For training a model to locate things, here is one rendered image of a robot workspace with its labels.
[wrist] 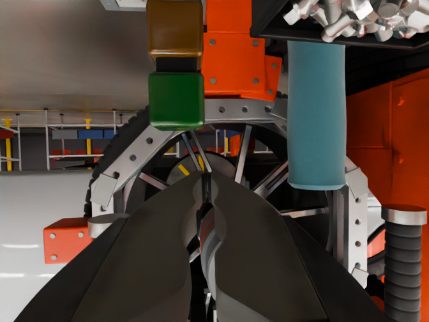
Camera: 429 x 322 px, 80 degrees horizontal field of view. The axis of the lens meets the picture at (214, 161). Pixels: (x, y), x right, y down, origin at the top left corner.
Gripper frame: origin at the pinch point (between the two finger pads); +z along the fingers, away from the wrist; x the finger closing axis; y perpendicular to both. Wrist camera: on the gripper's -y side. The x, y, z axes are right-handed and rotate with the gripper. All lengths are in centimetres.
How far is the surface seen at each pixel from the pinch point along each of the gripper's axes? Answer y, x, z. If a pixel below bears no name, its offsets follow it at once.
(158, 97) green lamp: -2.4, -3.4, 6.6
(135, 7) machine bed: -13, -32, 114
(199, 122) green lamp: -0.7, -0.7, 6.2
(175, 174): 47, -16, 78
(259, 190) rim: 28.1, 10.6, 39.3
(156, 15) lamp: -7.4, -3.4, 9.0
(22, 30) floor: -5, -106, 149
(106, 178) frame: 18.0, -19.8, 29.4
